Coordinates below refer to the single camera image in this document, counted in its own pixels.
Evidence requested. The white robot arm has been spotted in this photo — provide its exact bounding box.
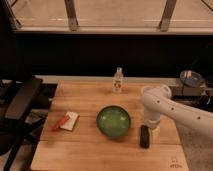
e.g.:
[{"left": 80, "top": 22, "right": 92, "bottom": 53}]
[{"left": 141, "top": 85, "right": 213, "bottom": 139}]

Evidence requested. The orange marker pen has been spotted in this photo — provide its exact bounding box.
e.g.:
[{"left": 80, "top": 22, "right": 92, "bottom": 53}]
[{"left": 52, "top": 115, "right": 70, "bottom": 131}]

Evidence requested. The black office chair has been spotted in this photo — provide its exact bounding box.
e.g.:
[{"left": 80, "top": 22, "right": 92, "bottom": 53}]
[{"left": 0, "top": 78, "right": 45, "bottom": 171}]

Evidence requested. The small clear glass bottle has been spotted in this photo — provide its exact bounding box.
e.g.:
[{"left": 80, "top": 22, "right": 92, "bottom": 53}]
[{"left": 113, "top": 67, "right": 123, "bottom": 93}]

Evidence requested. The white sponge pad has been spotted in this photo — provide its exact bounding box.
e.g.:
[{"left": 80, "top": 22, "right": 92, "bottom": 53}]
[{"left": 61, "top": 112, "right": 79, "bottom": 131}]

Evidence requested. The green ceramic bowl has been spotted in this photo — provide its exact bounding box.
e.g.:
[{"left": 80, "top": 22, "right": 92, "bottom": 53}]
[{"left": 96, "top": 105, "right": 131, "bottom": 138}]

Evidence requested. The black rectangular eraser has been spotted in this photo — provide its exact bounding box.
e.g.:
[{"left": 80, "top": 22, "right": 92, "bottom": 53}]
[{"left": 140, "top": 125, "right": 150, "bottom": 149}]

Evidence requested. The round blue metal dish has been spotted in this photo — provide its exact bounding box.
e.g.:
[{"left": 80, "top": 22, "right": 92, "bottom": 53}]
[{"left": 180, "top": 70, "right": 203, "bottom": 88}]

